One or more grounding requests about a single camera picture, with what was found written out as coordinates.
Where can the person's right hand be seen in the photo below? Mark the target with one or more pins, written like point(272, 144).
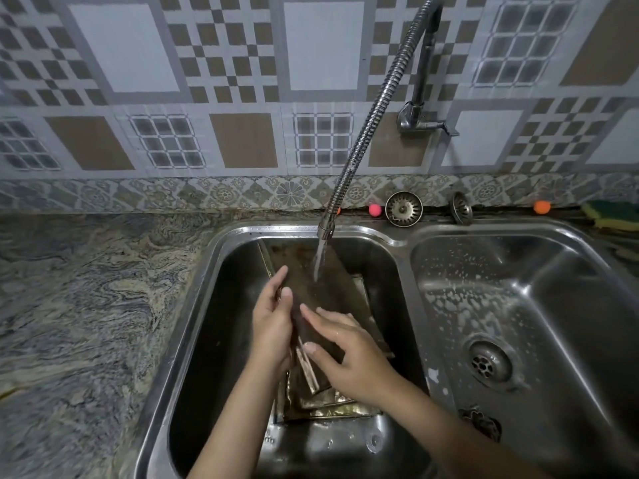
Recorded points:
point(357, 361)

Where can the person's left hand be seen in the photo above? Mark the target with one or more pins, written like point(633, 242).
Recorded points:
point(271, 329)

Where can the person's right middle finger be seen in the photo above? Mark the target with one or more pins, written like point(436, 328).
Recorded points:
point(334, 314)

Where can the person's left thumb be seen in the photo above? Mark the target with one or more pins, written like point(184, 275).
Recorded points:
point(287, 306)

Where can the person's right thumb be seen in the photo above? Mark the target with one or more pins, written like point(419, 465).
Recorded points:
point(319, 355)

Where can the dark rectangular metal tray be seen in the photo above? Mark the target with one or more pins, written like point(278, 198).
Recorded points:
point(324, 299)

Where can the person's left forearm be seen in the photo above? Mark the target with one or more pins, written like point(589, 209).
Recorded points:
point(234, 421)

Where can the person's right forearm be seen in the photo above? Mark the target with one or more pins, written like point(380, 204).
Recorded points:
point(449, 433)

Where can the steel tray in sink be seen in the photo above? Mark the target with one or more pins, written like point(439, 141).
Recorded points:
point(324, 399)

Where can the steel double sink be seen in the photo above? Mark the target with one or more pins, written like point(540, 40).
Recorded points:
point(399, 354)

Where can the pink small ball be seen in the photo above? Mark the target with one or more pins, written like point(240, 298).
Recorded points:
point(375, 209)

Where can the round steel sink strainer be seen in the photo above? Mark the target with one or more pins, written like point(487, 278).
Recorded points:
point(404, 208)

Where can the steel sink stopper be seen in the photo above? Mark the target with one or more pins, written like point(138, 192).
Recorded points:
point(461, 208)

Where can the dark steel scrubber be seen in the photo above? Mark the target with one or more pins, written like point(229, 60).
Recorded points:
point(482, 423)

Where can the flexible steel faucet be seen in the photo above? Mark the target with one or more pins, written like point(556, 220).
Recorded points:
point(384, 99)

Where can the orange small ball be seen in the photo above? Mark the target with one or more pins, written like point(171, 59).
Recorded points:
point(541, 207)

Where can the yellow green scrub sponge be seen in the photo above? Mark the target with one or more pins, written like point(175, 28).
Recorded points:
point(611, 214)

